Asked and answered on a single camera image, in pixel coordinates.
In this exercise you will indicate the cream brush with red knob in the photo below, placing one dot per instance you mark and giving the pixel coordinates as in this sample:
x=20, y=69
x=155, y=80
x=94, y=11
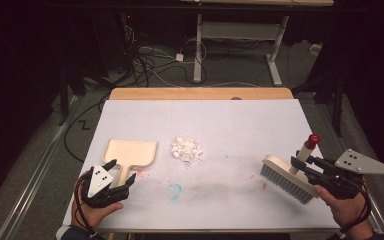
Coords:
x=288, y=175

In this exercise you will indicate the person's left hand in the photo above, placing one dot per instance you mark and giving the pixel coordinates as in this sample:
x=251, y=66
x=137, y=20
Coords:
x=95, y=215

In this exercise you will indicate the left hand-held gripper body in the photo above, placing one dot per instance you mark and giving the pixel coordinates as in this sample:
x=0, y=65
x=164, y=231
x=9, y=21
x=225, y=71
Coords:
x=99, y=180

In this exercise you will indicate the person's right hand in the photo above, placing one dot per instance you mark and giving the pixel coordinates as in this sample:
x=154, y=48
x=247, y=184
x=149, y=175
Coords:
x=343, y=208

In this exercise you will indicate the cream plastic dustpan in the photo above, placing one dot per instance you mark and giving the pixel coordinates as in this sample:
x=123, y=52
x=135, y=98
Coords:
x=131, y=153

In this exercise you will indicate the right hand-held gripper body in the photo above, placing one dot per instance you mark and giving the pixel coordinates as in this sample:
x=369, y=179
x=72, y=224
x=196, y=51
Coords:
x=343, y=173

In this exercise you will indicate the metal floor rail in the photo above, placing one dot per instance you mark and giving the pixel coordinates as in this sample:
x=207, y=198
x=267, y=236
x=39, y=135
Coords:
x=30, y=193

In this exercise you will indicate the white power adapter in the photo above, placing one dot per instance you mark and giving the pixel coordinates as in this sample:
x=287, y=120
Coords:
x=179, y=57

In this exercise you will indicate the white table cover sheet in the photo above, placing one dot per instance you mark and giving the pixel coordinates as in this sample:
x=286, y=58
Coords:
x=230, y=130

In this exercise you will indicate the small white floor box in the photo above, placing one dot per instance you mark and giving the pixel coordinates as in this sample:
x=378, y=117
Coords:
x=315, y=49

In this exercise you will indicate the white metal desk frame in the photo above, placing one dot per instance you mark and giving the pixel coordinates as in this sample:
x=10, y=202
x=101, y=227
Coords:
x=240, y=30

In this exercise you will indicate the pile of white paper scraps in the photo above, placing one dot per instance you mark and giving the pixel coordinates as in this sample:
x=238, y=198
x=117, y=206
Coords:
x=186, y=149

